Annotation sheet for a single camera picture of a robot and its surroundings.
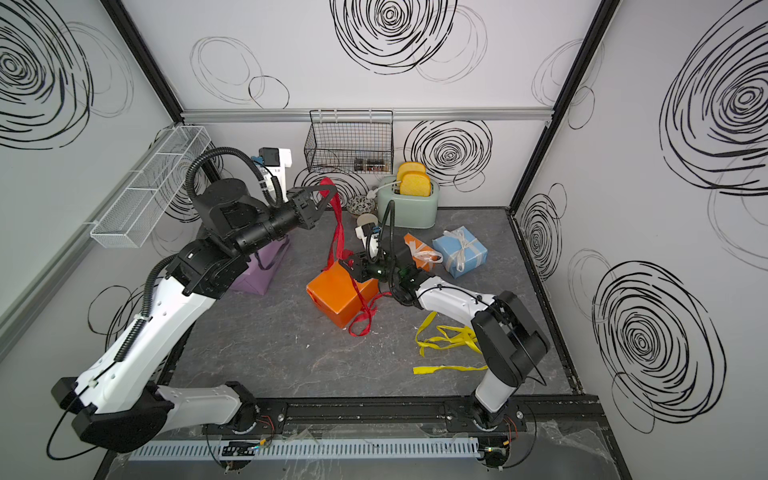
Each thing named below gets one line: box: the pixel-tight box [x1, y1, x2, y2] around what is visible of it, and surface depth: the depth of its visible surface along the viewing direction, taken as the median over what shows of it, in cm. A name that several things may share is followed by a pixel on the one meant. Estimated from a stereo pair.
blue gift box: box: [432, 226, 489, 279], surface depth 101 cm
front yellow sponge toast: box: [400, 171, 431, 197], surface depth 104 cm
